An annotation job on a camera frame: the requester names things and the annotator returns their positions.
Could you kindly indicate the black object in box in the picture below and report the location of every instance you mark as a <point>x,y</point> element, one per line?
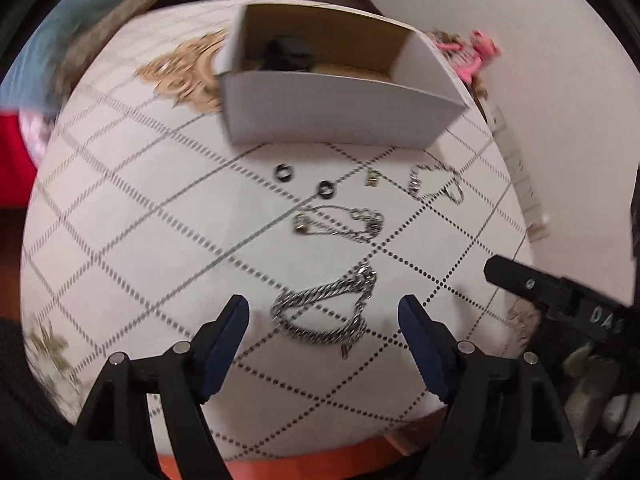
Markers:
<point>287,52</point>

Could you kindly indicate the white cardboard box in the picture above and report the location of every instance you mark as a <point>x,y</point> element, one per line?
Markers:
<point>330,107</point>

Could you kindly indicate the pink toy figure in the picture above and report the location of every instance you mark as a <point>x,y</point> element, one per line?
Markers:
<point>472,52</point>

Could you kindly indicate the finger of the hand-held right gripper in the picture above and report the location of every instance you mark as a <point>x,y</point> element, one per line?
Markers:
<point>520,280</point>

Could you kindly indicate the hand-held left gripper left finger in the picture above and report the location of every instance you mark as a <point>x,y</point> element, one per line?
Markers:
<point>226,347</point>

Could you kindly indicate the beige wooden cutout ornament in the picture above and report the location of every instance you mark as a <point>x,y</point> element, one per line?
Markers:
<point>192,77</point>

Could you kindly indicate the small gold charm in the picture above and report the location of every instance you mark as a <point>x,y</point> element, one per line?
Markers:
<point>372,179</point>

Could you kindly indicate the blue cloth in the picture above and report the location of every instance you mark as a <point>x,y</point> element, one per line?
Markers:
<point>60,30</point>

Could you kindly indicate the white dotted-grid tablecloth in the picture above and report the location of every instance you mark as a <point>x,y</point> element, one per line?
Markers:
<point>150,220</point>

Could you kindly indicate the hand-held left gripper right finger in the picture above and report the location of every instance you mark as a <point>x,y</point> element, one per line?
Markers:
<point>424,347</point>

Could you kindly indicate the person's right hand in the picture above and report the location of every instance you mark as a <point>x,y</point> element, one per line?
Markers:
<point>616,410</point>

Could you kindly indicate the red cloth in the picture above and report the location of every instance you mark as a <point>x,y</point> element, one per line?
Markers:
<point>15,160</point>

